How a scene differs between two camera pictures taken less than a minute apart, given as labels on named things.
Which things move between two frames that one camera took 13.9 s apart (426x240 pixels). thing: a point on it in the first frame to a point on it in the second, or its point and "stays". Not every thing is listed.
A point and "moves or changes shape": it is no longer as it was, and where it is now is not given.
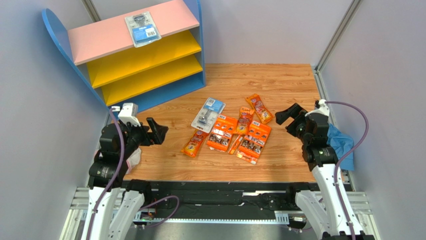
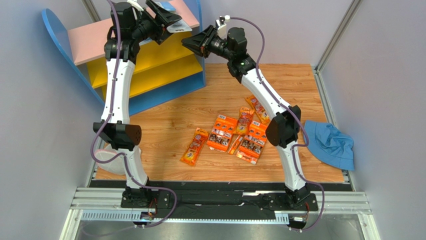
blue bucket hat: [343, 144] stays
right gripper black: [296, 121] to [206, 42]
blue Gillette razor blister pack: [207, 115] to [176, 26]
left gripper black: [159, 132] to [164, 16]
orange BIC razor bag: [194, 144] moves or changes shape
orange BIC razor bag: [264, 114] stays
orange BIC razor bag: [244, 120] stays
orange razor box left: [221, 133] stays
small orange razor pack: [235, 144] stays
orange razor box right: [252, 144] stays
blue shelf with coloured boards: [142, 57] stays
